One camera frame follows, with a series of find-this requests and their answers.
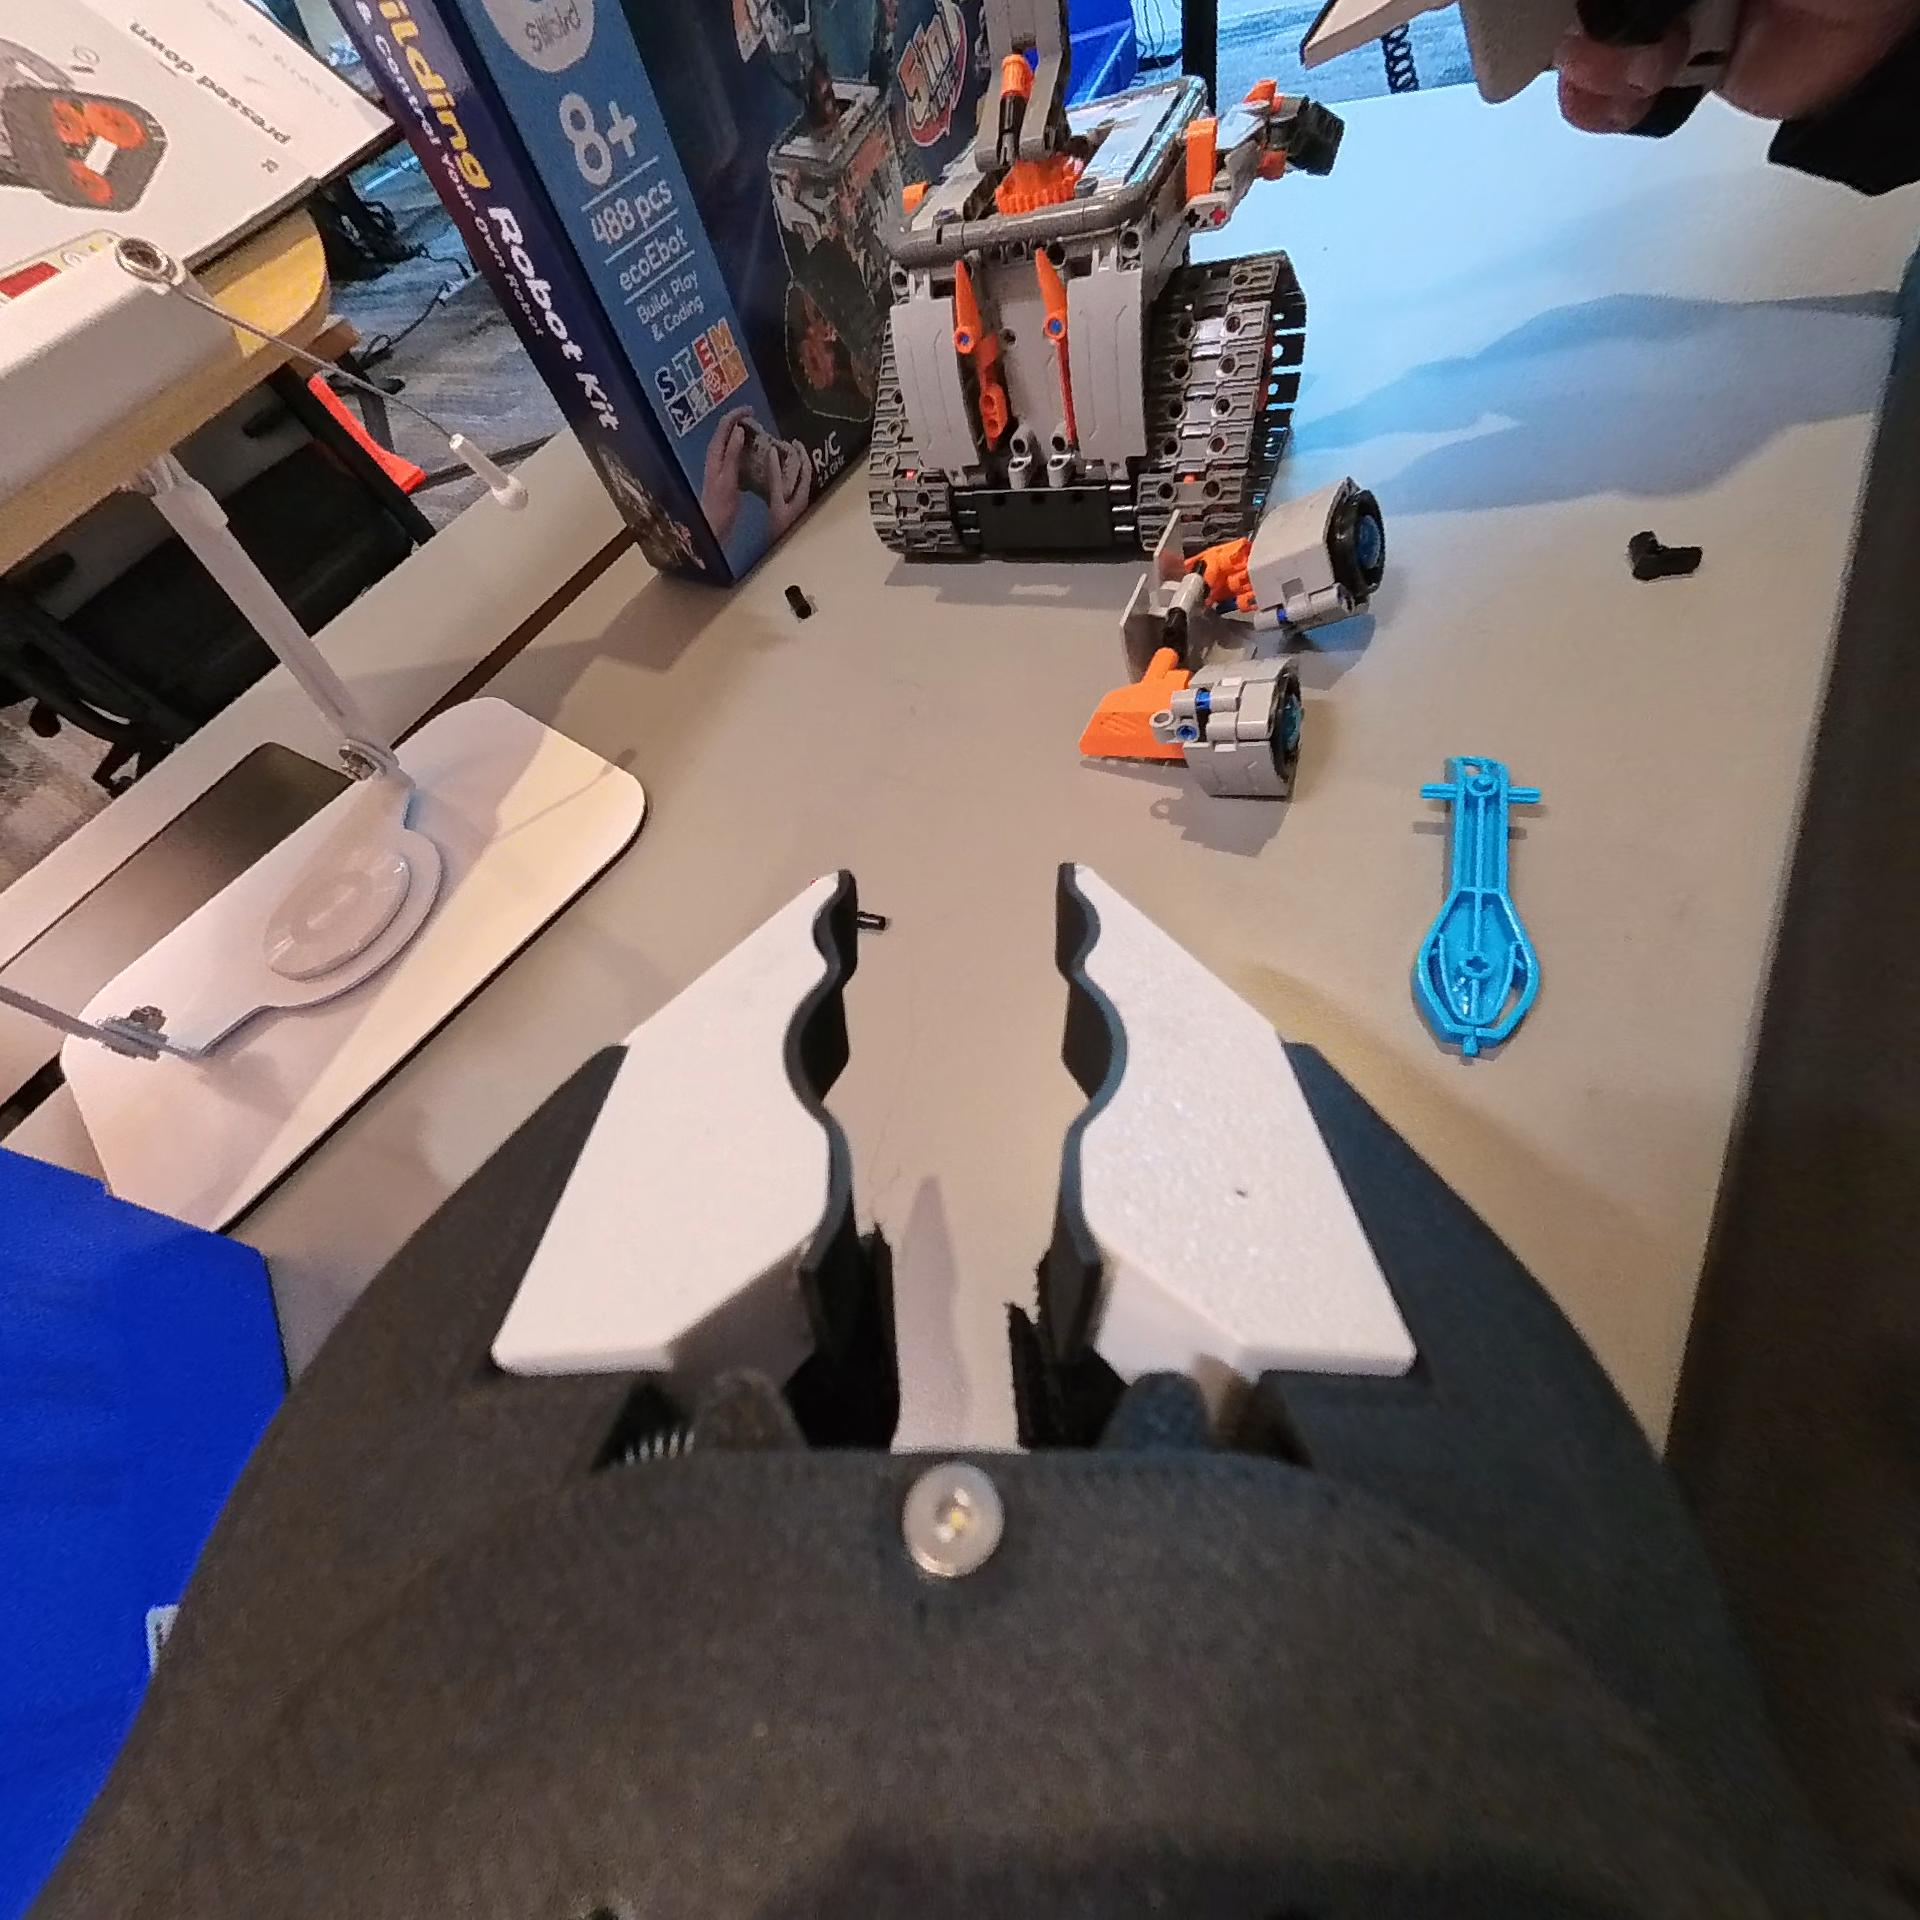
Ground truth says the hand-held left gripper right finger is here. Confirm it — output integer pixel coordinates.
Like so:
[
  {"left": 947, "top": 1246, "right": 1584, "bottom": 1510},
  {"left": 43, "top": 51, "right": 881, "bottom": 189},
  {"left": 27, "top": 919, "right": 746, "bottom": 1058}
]
[{"left": 1044, "top": 861, "right": 1416, "bottom": 1395}]

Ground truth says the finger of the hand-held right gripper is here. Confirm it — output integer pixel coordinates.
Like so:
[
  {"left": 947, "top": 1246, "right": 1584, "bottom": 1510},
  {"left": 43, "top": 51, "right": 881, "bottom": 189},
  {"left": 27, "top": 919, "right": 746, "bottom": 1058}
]
[{"left": 1300, "top": 0, "right": 1566, "bottom": 109}]

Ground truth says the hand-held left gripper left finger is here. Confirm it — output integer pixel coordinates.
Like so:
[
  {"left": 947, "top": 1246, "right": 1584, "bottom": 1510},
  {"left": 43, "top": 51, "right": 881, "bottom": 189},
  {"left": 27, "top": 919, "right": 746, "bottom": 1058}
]
[{"left": 489, "top": 870, "right": 879, "bottom": 1395}]

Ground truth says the grey orange tracked toy robot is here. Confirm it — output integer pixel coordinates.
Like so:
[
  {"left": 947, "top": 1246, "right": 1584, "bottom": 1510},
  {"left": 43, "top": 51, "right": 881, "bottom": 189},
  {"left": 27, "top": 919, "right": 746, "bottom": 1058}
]
[{"left": 872, "top": 46, "right": 1347, "bottom": 570}]

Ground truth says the person's right forearm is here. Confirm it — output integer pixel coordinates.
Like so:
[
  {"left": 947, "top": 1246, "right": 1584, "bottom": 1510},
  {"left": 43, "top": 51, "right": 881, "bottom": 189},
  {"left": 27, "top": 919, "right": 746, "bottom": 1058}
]
[{"left": 1766, "top": 0, "right": 1920, "bottom": 200}]

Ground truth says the person's right hand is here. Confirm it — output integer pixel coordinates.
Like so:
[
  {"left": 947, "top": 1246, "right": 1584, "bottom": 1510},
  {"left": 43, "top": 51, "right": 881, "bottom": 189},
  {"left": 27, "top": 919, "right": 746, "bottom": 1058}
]
[{"left": 1552, "top": 0, "right": 1807, "bottom": 139}]

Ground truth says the blue plastic brick separator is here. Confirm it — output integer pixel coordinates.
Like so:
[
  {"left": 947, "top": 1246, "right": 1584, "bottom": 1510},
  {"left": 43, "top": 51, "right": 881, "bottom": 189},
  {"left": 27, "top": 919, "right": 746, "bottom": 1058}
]
[{"left": 1416, "top": 757, "right": 1558, "bottom": 1061}]

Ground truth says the white articulated holder stand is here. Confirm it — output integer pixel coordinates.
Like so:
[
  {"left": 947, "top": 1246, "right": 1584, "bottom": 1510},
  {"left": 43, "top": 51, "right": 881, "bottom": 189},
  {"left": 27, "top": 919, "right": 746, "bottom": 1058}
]
[{"left": 0, "top": 240, "right": 649, "bottom": 1235}]

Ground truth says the black perforated foam mat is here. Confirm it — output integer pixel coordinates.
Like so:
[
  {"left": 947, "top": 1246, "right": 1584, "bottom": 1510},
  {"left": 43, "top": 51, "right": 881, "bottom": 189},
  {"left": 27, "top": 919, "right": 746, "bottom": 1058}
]
[{"left": 1666, "top": 255, "right": 1920, "bottom": 1920}]

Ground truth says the blue plastic bin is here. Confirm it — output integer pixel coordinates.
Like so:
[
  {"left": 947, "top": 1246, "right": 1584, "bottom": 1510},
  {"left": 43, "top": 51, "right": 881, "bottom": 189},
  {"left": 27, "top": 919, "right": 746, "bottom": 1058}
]
[{"left": 0, "top": 1150, "right": 291, "bottom": 1920}]

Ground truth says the blue robot kit box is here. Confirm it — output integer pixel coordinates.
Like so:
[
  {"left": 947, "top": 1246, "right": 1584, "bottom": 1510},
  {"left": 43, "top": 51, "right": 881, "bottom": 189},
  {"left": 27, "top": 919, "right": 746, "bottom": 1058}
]
[{"left": 331, "top": 0, "right": 1040, "bottom": 589}]

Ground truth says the white instruction booklet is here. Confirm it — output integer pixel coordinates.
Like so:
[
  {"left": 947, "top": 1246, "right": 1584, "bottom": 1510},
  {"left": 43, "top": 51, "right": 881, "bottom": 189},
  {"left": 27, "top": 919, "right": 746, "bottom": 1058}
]
[{"left": 0, "top": 0, "right": 399, "bottom": 339}]

